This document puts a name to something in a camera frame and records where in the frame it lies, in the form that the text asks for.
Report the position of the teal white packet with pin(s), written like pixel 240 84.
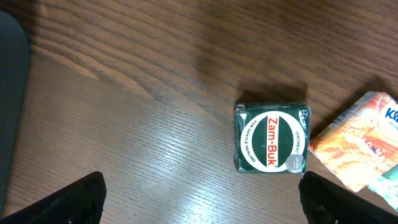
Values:
pixel 386 187

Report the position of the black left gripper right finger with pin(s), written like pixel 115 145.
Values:
pixel 325 202

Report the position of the orange snack packet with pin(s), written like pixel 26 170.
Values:
pixel 360 145

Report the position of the dark grey plastic basket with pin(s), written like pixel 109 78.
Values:
pixel 15 61

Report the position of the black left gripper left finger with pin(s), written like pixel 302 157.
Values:
pixel 80 202

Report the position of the black round-logo packet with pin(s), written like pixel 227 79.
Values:
pixel 271 138

